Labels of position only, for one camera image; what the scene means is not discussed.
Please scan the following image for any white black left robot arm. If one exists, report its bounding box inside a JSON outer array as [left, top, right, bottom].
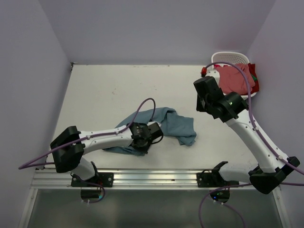
[[50, 122, 159, 187]]

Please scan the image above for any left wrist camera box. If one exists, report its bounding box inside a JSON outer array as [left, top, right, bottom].
[[148, 122, 163, 141]]

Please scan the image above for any aluminium table edge rail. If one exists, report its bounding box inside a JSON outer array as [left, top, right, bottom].
[[30, 169, 281, 190]]

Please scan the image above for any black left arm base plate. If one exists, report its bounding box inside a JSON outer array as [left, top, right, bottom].
[[71, 172, 114, 188]]

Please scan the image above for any white perforated laundry basket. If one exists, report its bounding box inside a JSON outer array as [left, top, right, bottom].
[[208, 52, 256, 99]]

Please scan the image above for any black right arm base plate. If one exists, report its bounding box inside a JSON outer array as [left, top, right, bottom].
[[196, 170, 239, 188]]

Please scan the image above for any pink t shirt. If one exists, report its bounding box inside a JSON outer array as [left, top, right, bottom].
[[215, 63, 255, 95]]

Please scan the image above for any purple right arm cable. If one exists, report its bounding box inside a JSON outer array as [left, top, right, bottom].
[[198, 62, 304, 228]]

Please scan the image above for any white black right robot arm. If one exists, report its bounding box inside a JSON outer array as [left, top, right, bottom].
[[193, 76, 300, 194]]

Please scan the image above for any red green patterned cloth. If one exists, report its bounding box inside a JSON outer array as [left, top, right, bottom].
[[248, 63, 259, 94]]

